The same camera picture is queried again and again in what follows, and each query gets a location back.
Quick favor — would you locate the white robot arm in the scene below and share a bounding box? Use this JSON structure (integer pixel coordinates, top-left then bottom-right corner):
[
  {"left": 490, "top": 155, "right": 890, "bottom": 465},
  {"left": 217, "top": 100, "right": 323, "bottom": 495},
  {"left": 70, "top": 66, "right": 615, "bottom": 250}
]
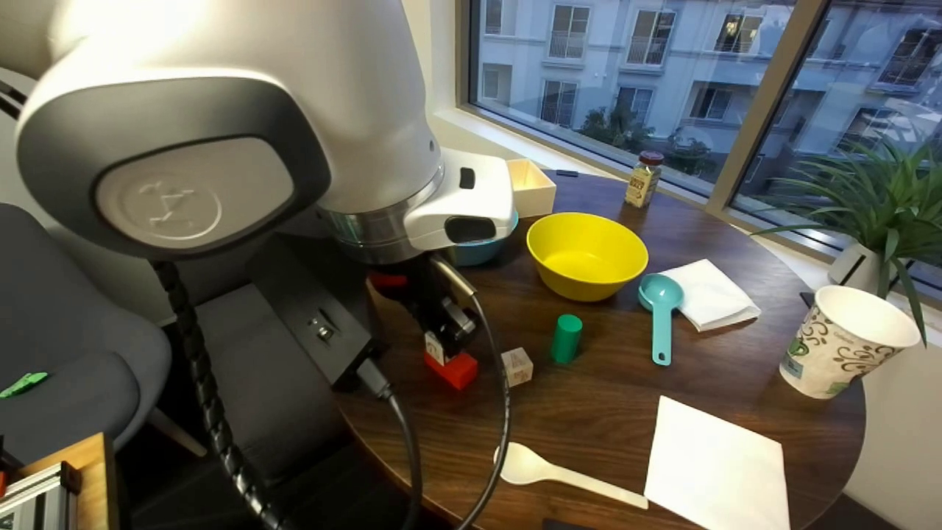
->
[{"left": 0, "top": 0, "right": 512, "bottom": 268}]

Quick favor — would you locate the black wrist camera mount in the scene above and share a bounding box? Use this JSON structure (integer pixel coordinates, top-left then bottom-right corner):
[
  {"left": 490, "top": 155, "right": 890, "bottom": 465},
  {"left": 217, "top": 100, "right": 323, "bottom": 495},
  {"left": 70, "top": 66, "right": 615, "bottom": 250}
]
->
[{"left": 185, "top": 246, "right": 375, "bottom": 386}]

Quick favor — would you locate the patterned paper cup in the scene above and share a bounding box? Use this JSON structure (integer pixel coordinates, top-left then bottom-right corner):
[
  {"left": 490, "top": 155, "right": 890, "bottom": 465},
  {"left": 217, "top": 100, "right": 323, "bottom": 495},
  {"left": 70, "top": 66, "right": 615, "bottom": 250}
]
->
[{"left": 781, "top": 284, "right": 922, "bottom": 399}]

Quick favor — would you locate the white plastic spoon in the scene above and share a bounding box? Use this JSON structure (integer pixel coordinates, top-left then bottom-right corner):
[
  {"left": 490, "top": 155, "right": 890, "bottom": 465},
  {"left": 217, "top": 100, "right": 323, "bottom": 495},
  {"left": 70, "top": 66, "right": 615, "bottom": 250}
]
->
[{"left": 500, "top": 442, "right": 647, "bottom": 508}]

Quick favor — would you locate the yellow bowl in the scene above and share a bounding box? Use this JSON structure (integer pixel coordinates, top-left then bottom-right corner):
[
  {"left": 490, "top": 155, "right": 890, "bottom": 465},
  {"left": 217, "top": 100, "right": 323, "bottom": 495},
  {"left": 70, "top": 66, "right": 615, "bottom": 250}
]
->
[{"left": 525, "top": 211, "right": 651, "bottom": 303}]

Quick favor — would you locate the folded white napkin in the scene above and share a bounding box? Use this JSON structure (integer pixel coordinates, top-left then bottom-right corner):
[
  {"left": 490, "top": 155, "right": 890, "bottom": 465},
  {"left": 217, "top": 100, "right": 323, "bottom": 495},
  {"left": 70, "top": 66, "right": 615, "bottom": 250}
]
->
[{"left": 668, "top": 258, "right": 760, "bottom": 331}]

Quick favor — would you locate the white paper sheet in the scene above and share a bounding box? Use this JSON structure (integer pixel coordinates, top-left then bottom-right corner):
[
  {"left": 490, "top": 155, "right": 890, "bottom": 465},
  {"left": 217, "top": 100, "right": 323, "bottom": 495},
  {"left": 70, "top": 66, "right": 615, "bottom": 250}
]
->
[{"left": 644, "top": 398, "right": 793, "bottom": 530}]

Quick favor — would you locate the teal measuring scoop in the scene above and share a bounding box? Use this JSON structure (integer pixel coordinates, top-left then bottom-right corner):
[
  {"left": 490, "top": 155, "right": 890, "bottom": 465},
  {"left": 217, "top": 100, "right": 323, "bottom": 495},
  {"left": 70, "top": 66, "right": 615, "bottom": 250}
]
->
[{"left": 640, "top": 274, "right": 682, "bottom": 367}]

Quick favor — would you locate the round wooden table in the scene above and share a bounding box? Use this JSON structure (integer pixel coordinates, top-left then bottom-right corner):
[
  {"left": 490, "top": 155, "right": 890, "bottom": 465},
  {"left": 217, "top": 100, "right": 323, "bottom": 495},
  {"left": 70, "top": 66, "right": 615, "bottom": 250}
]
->
[{"left": 342, "top": 174, "right": 866, "bottom": 530}]

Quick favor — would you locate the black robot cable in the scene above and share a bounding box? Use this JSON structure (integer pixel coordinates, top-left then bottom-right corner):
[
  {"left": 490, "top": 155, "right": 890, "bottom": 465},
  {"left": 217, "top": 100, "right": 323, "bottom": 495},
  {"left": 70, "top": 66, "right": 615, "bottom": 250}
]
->
[{"left": 151, "top": 256, "right": 518, "bottom": 530}]

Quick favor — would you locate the grey office chair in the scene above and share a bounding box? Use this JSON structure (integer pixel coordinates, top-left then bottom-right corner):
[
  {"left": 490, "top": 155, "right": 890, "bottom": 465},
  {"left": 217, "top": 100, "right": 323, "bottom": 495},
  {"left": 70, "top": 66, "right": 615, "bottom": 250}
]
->
[{"left": 0, "top": 202, "right": 170, "bottom": 462}]

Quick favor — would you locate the potted green plant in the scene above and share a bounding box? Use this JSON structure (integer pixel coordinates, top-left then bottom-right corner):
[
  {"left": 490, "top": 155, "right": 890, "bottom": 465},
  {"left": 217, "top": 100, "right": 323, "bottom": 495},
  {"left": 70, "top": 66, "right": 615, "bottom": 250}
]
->
[{"left": 771, "top": 144, "right": 942, "bottom": 325}]

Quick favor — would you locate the green cylinder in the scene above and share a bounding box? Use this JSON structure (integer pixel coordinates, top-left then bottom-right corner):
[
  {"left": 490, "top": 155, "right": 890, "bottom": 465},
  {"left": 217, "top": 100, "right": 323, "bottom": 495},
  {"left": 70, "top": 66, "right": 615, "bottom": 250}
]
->
[{"left": 551, "top": 311, "right": 582, "bottom": 364}]

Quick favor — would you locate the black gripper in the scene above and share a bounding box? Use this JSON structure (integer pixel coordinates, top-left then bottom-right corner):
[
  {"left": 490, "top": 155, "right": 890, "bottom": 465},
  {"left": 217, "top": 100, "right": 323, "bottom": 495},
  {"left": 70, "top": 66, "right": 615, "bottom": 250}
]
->
[{"left": 364, "top": 256, "right": 482, "bottom": 367}]

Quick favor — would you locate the orange block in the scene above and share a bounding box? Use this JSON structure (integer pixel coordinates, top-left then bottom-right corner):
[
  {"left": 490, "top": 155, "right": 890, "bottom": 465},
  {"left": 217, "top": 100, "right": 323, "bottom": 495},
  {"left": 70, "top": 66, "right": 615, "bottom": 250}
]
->
[{"left": 423, "top": 353, "right": 479, "bottom": 390}]

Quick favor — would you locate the blue bowl with beads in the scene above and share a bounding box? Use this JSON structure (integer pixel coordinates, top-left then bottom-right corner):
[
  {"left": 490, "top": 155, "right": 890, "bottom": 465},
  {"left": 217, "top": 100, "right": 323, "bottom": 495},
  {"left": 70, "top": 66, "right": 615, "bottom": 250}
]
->
[{"left": 445, "top": 216, "right": 504, "bottom": 268}]

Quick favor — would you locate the small spice jar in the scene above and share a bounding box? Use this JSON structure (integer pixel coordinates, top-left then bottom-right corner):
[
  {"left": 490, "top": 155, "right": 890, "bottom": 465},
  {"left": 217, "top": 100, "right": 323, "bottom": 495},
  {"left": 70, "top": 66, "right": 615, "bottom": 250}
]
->
[{"left": 624, "top": 150, "right": 662, "bottom": 208}]

